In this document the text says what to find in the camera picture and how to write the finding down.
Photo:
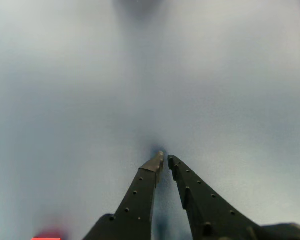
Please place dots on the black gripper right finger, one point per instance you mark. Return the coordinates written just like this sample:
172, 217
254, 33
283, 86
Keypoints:
210, 212

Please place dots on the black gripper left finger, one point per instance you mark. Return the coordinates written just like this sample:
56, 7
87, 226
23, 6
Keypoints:
137, 200

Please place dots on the red cube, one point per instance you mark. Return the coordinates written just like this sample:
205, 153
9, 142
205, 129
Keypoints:
46, 239

